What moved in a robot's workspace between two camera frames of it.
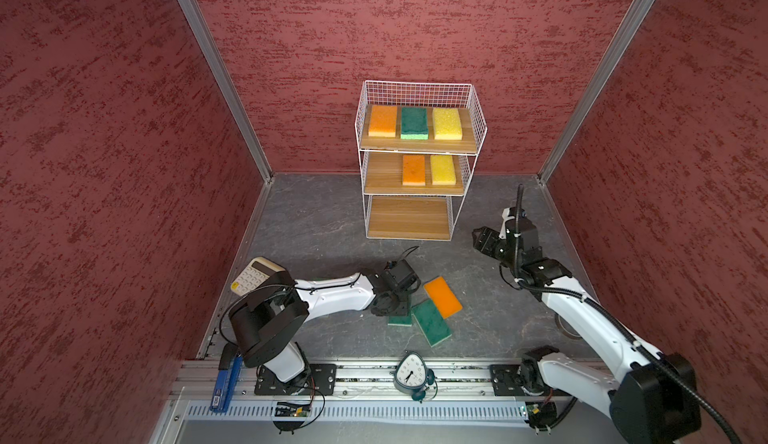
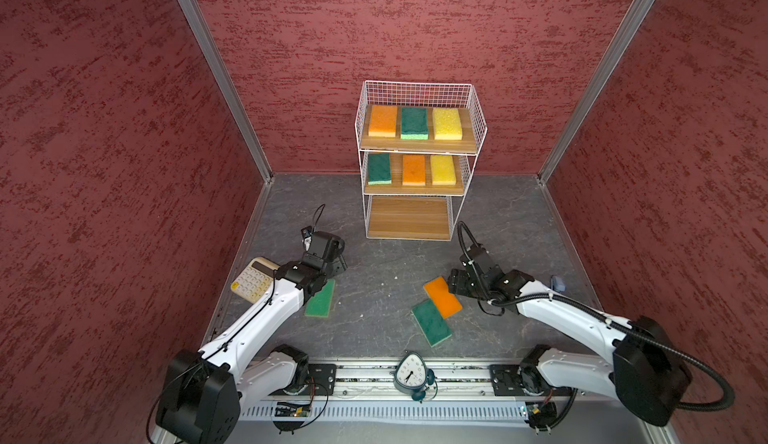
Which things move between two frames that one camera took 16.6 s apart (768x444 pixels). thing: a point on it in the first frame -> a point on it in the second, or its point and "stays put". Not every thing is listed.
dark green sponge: x=414 y=124 stays put
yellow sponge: x=443 y=170 stays put
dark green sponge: x=402 y=320 -> x=379 y=169
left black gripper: x=402 y=308 -> x=338 y=263
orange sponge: x=443 y=297 stays put
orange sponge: x=383 y=121 stays put
